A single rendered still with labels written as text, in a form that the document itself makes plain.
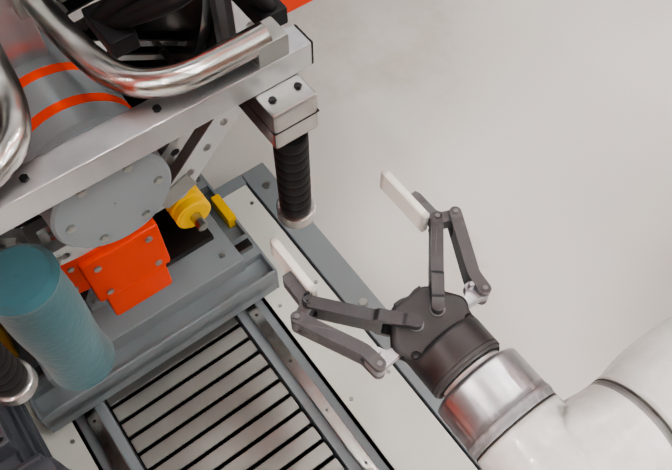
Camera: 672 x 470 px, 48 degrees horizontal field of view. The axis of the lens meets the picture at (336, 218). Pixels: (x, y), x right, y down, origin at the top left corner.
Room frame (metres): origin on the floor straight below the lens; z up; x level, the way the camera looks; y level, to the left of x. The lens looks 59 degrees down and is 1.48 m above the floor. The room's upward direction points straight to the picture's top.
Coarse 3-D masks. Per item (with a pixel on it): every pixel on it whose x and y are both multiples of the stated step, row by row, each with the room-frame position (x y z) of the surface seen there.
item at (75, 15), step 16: (80, 0) 0.66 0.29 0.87; (96, 0) 0.67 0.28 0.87; (192, 0) 0.74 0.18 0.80; (208, 0) 0.73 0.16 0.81; (80, 16) 0.65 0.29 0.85; (176, 16) 0.76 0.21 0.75; (192, 16) 0.73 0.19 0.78; (208, 16) 0.72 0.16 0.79; (144, 32) 0.71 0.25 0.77; (160, 32) 0.72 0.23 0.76; (176, 32) 0.73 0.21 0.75; (192, 32) 0.73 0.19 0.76; (208, 32) 0.72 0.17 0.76; (144, 48) 0.70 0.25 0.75; (176, 48) 0.72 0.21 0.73; (192, 48) 0.71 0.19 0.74; (144, 64) 0.74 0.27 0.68; (160, 64) 0.73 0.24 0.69
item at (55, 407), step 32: (224, 224) 0.80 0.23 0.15; (256, 256) 0.71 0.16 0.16; (224, 288) 0.65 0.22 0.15; (256, 288) 0.65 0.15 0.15; (192, 320) 0.58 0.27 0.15; (224, 320) 0.60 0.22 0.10; (128, 352) 0.52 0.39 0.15; (160, 352) 0.52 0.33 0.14; (128, 384) 0.48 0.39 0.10; (64, 416) 0.40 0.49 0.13
